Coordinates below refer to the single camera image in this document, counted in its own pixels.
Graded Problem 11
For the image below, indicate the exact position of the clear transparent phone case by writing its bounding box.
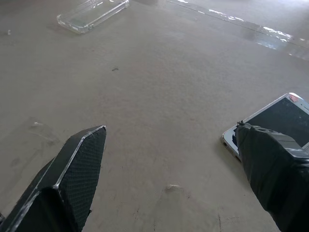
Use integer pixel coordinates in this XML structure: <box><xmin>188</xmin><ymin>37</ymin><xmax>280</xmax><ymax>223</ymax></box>
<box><xmin>56</xmin><ymin>0</ymin><xmax>130</xmax><ymax>35</ymax></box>

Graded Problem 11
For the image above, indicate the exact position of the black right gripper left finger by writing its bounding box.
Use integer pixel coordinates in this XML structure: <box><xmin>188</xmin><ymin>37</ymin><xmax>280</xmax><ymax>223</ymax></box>
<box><xmin>0</xmin><ymin>125</ymin><xmax>107</xmax><ymax>232</ymax></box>

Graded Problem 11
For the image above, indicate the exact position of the white smartphone with dark screen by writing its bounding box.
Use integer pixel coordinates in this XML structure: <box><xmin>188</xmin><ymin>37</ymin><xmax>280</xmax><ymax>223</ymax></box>
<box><xmin>220</xmin><ymin>92</ymin><xmax>309</xmax><ymax>163</ymax></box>

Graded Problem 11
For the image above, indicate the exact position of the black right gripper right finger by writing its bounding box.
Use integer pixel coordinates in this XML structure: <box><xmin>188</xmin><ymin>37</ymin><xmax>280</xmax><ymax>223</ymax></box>
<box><xmin>234</xmin><ymin>121</ymin><xmax>309</xmax><ymax>232</ymax></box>

